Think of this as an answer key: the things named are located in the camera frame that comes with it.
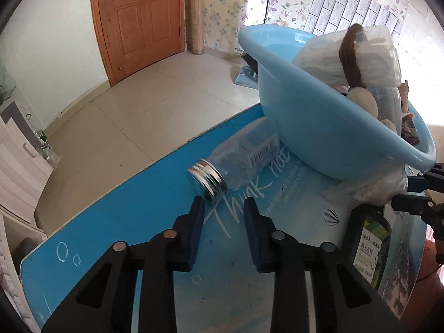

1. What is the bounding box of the white cabinet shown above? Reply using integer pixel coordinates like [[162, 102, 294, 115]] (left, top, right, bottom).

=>
[[0, 114, 55, 223]]

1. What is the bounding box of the black handled broom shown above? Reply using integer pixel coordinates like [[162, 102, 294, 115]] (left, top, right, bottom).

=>
[[233, 0, 273, 86]]

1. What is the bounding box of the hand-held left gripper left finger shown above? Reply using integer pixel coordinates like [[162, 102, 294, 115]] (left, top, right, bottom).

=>
[[42, 196, 206, 333]]

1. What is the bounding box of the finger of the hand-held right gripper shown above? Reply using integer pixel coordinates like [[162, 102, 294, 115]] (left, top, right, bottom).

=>
[[392, 195, 444, 242], [403, 164, 444, 194]]

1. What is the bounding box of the clear bag with brown strap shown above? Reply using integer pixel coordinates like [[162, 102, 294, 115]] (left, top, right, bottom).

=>
[[291, 23, 403, 90]]

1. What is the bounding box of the grey brick wall panel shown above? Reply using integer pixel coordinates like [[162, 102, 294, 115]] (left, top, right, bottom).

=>
[[303, 0, 405, 37]]

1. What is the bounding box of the brown wooden door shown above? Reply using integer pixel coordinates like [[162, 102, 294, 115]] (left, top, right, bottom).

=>
[[89, 0, 186, 88]]

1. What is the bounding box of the crumpled clear plastic bag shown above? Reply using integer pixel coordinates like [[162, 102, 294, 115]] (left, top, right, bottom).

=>
[[320, 167, 409, 206]]

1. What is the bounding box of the clear glass jar metal lid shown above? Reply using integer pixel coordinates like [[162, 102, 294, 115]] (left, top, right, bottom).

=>
[[186, 116, 282, 202]]

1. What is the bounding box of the black green packet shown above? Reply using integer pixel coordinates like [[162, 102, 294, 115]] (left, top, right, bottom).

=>
[[350, 204, 393, 289]]

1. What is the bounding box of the rolled bamboo mat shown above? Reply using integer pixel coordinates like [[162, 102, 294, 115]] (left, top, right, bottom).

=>
[[185, 0, 206, 57]]

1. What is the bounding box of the white plush toy yellow hat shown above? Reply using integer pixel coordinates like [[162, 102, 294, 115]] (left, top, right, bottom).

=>
[[347, 87, 398, 133]]

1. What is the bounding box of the light blue plastic basin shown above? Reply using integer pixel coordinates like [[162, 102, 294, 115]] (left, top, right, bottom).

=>
[[238, 25, 437, 181]]

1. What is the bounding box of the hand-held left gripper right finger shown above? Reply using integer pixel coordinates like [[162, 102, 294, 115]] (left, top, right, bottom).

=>
[[243, 196, 403, 333]]

